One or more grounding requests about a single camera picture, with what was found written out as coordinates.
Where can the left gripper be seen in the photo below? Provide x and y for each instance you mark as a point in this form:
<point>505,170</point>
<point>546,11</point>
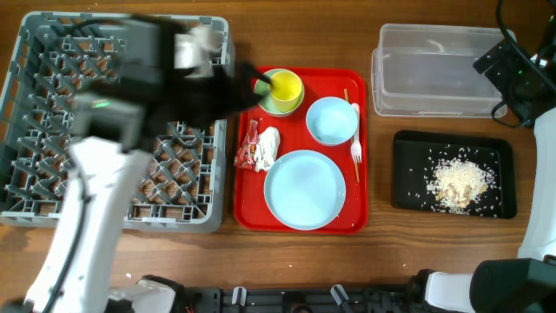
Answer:
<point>226,103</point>

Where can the white napkin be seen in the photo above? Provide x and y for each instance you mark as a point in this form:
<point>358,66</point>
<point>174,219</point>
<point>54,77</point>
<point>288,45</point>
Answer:
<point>266,149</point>

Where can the red snack wrapper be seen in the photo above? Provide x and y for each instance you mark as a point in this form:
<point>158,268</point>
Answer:
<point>245,156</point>

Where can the light blue bowl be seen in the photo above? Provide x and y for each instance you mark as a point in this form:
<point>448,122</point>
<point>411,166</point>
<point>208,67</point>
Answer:
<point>331,121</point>

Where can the light blue plate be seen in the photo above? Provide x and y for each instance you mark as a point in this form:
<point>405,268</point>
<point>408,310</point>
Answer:
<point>305,190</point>

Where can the rice food scraps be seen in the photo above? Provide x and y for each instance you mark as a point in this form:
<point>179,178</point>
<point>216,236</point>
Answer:
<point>452,180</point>

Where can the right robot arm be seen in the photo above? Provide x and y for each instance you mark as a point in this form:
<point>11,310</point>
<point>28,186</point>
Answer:
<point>527,282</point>

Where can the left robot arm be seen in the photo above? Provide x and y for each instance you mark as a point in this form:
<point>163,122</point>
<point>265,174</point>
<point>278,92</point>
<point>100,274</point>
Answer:
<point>165,75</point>

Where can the black waste tray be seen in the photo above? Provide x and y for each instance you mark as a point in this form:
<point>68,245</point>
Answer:
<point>409,148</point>

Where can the grey dishwasher rack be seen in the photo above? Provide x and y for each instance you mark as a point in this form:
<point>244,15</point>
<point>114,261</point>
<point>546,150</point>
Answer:
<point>55,55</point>

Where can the yellow plastic cup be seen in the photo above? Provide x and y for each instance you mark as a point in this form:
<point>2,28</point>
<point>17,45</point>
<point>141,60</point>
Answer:
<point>285,90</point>

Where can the red serving tray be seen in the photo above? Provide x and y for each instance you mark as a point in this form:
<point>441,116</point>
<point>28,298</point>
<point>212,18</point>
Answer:
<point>250,208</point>

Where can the wooden chopstick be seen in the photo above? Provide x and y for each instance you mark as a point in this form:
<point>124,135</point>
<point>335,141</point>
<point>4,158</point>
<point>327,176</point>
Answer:
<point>356,165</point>

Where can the white plastic fork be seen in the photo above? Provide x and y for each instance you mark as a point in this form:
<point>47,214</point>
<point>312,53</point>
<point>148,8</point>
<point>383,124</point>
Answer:
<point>356,149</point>

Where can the clear plastic bin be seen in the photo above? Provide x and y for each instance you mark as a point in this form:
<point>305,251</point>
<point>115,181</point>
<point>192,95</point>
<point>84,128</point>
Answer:
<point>423,70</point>

